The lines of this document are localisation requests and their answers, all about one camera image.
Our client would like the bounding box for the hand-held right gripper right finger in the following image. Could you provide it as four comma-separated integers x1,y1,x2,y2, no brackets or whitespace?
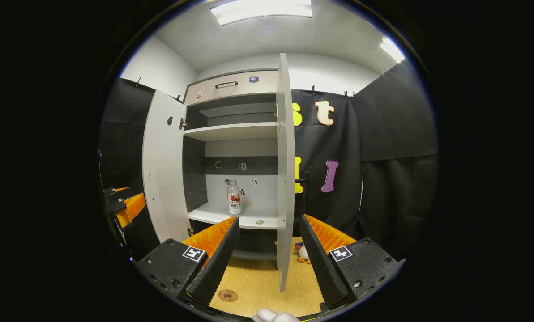
299,214,406,311

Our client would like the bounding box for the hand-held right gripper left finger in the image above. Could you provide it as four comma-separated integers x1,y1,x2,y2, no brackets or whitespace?
133,217,241,307

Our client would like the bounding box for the grey cabinet door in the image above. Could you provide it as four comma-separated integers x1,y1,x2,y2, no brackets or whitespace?
142,89,192,244
275,53,297,293

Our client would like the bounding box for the clear bottle with red label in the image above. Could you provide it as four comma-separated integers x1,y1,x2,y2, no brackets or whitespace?
227,179,243,216

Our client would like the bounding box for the white cabinet shelf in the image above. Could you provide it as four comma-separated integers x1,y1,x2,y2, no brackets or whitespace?
184,122,278,143
188,201,279,230

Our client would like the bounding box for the grey cabinet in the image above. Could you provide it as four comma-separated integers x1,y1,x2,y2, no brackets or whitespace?
183,68,280,262

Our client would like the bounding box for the beige cabinet drawer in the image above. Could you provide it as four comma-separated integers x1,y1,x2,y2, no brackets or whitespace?
184,69,279,106

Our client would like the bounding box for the penguin plush toy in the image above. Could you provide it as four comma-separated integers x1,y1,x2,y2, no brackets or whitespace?
294,242,312,265

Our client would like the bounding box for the black backdrop cloth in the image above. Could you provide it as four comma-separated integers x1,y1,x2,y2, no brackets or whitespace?
98,60,438,262

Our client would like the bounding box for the ceiling light panel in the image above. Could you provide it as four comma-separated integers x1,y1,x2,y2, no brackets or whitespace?
380,37,406,64
210,0,313,26

